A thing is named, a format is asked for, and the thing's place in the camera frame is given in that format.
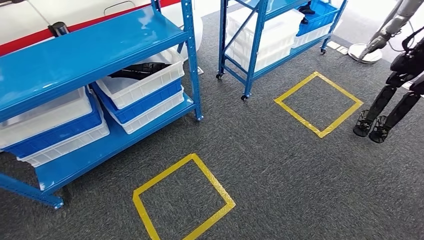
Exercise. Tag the small white block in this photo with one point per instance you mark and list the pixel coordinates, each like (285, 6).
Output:
(200, 70)

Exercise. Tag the red barrier belt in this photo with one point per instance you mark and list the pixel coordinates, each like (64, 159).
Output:
(20, 43)

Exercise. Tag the black plastic part in crate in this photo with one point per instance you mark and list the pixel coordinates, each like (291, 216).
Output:
(142, 69)

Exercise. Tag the white ribbed plastic crate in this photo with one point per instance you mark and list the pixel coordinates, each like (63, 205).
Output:
(275, 33)

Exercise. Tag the blue metal shelf rack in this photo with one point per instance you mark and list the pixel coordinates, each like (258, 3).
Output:
(82, 49)
(255, 49)

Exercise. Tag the white round floor base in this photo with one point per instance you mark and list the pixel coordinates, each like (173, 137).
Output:
(354, 49)

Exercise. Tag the black part in blue crate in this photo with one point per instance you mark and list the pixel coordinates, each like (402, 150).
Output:
(306, 10)

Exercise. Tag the idle humanoid robot silver arm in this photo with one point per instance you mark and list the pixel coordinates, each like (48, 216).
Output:
(391, 28)

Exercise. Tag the white vehicle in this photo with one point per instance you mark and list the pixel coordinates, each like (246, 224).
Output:
(20, 23)

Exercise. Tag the pale floor outlet plates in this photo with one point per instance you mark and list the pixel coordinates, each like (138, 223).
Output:
(338, 48)

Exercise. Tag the black stanchion post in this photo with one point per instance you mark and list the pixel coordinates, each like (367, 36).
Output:
(59, 29)

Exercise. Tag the idle black humanoid robot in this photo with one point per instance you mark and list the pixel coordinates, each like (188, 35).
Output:
(402, 66)

